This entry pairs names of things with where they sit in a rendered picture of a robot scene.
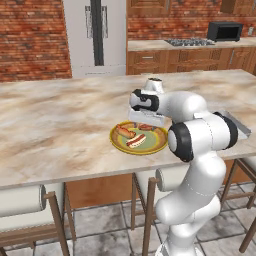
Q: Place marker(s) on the white wall socket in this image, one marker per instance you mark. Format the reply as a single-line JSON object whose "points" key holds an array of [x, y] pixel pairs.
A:
{"points": [[251, 31]]}

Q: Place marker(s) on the yellow green large plate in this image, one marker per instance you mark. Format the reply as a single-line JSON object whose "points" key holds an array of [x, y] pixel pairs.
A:
{"points": [[150, 142]]}

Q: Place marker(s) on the white cushioned wooden stool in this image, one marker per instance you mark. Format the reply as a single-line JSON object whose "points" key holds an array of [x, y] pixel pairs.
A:
{"points": [[20, 201], [149, 203], [249, 164]]}

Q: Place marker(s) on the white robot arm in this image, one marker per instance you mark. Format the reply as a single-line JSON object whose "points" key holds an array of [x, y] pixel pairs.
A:
{"points": [[196, 186]]}

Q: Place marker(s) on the wooden base cupboards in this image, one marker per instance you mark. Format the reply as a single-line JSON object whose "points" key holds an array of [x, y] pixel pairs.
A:
{"points": [[186, 60]]}

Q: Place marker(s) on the grey hob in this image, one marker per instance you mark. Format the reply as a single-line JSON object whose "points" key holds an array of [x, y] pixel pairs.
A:
{"points": [[189, 42]]}

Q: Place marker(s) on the black microwave oven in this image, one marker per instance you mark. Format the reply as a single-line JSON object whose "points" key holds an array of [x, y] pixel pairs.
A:
{"points": [[224, 31]]}

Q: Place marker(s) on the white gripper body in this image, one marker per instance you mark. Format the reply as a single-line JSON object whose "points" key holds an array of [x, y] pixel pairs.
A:
{"points": [[145, 118]]}

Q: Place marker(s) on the white fridge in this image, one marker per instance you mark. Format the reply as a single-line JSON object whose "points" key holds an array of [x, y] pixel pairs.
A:
{"points": [[78, 36]]}

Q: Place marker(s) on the brown grilled sausage bun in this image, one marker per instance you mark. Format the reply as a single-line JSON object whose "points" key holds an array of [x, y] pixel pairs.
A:
{"points": [[125, 131]]}

